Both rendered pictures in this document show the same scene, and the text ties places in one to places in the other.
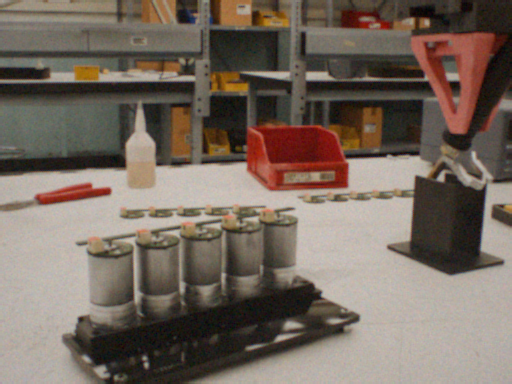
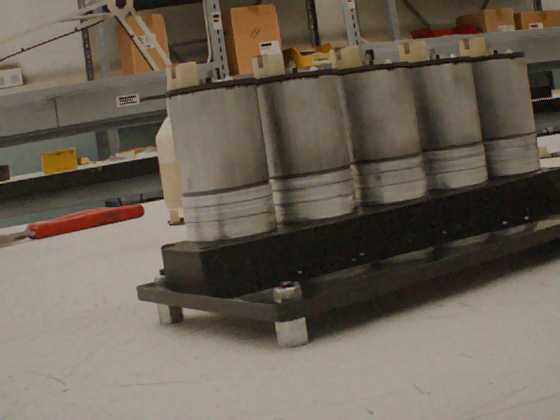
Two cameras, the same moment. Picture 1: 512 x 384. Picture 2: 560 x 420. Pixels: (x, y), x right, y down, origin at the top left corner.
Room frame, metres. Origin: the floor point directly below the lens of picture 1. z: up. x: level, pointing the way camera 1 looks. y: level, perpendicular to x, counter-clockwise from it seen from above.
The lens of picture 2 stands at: (0.06, 0.06, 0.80)
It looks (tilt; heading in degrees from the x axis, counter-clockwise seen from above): 5 degrees down; 1
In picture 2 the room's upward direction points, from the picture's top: 8 degrees counter-clockwise
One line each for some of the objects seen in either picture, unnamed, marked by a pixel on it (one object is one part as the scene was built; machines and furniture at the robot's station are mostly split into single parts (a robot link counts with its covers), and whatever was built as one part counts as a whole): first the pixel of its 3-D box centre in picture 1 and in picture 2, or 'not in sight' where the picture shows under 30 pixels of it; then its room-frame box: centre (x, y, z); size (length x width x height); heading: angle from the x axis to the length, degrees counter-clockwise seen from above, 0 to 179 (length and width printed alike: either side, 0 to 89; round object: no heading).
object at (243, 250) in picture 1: (240, 264); (445, 135); (0.38, 0.01, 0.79); 0.02 x 0.02 x 0.05
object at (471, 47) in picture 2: (268, 215); (473, 48); (0.40, -0.01, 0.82); 0.01 x 0.01 x 0.01; 36
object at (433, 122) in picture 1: (488, 136); not in sight; (0.90, -0.32, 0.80); 0.15 x 0.12 x 0.10; 26
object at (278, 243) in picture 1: (277, 256); (500, 126); (0.40, -0.01, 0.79); 0.02 x 0.02 x 0.05
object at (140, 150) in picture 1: (140, 143); (178, 133); (0.77, 0.14, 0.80); 0.03 x 0.03 x 0.10
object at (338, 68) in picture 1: (347, 68); not in sight; (3.21, -0.42, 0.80); 0.15 x 0.12 x 0.10; 39
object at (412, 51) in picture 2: (230, 221); (414, 52); (0.38, 0.02, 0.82); 0.01 x 0.01 x 0.01; 36
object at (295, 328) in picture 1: (217, 333); (435, 252); (0.35, 0.02, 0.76); 0.16 x 0.07 x 0.01; 126
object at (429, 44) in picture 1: (472, 71); not in sight; (0.51, -0.16, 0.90); 0.07 x 0.07 x 0.09; 29
